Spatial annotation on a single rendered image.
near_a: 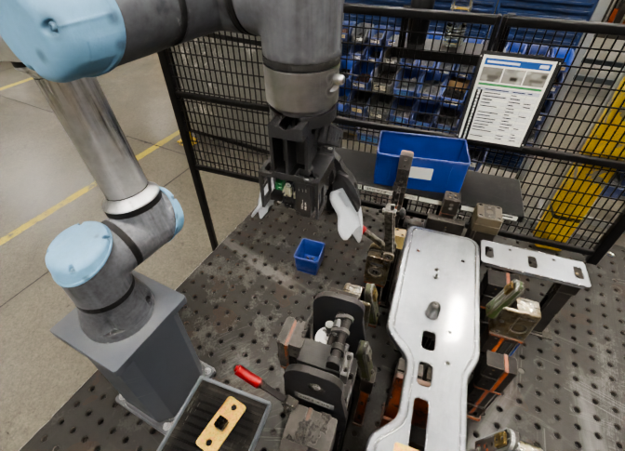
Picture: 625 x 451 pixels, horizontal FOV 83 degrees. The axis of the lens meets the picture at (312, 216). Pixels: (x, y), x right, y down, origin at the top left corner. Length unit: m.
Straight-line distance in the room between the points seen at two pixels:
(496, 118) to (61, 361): 2.31
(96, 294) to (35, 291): 2.01
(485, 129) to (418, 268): 0.58
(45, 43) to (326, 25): 0.20
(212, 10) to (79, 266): 0.52
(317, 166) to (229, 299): 1.03
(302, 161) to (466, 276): 0.80
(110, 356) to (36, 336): 1.70
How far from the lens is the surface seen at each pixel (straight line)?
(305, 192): 0.39
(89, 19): 0.30
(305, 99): 0.35
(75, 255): 0.76
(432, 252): 1.14
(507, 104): 1.37
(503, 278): 1.18
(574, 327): 1.58
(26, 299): 2.79
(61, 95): 0.72
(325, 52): 0.34
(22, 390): 2.41
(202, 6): 0.36
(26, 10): 0.30
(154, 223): 0.80
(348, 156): 1.44
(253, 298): 1.38
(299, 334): 0.83
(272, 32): 0.34
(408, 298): 1.01
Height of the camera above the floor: 1.80
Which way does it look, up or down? 42 degrees down
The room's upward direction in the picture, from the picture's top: straight up
